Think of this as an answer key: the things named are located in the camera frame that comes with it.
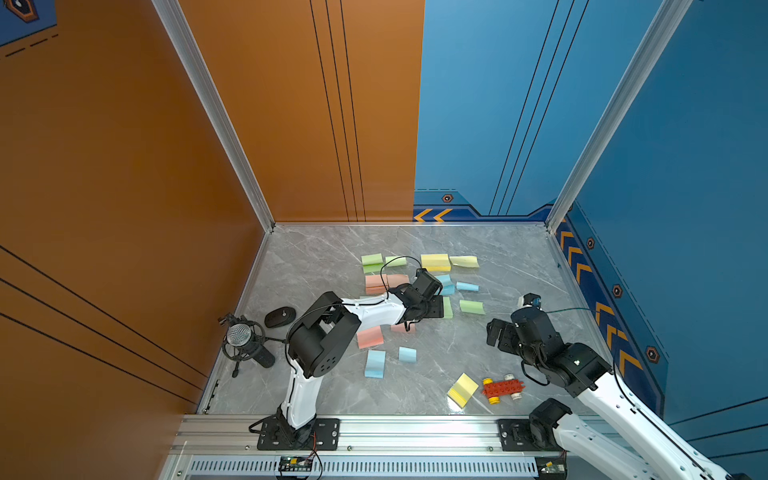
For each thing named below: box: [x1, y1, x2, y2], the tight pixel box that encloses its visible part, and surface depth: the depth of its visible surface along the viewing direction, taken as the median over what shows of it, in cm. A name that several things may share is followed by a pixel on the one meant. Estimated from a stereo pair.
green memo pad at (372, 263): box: [361, 253, 384, 274], surface depth 110 cm
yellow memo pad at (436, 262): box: [420, 254, 451, 272], surface depth 111 cm
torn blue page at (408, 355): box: [399, 346, 417, 363], surface depth 89 cm
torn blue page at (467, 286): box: [456, 281, 480, 291], surface depth 104 cm
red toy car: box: [482, 374, 526, 405], surface depth 80 cm
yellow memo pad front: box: [447, 372, 479, 408], surface depth 81 cm
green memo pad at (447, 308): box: [443, 296, 453, 319], surface depth 96 cm
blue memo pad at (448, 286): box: [436, 274, 455, 295], surface depth 101 cm
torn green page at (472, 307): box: [459, 300, 486, 315], surface depth 100 cm
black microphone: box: [218, 313, 285, 378], surface depth 71 cm
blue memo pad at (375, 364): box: [364, 350, 386, 379], surface depth 87 cm
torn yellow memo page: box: [449, 255, 480, 268], surface depth 111 cm
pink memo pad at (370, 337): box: [357, 325, 384, 349], surface depth 91 cm
